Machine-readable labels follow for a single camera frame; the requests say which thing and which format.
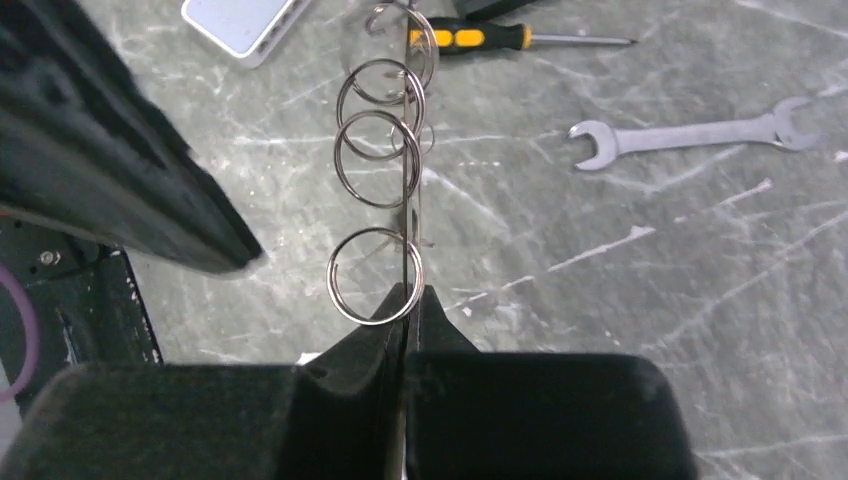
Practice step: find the yellow black handled screwdriver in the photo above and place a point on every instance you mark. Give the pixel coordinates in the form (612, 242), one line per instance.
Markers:
(456, 36)

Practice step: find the silver open-end wrench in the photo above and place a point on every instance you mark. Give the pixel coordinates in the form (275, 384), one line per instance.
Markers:
(774, 127)

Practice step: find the white rectangular router box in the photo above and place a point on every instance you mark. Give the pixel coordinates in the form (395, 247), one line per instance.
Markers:
(246, 31)

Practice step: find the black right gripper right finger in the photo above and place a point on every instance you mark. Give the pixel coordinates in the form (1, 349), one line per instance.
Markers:
(525, 415)

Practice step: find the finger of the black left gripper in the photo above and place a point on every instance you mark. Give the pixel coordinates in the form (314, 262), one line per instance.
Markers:
(84, 152)

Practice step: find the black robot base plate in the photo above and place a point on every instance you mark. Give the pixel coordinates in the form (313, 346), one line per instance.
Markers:
(86, 298)

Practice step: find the black flat electronic box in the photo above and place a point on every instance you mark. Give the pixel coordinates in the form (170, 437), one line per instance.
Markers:
(483, 10)

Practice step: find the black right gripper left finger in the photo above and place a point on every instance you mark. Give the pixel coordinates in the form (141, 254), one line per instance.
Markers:
(331, 418)

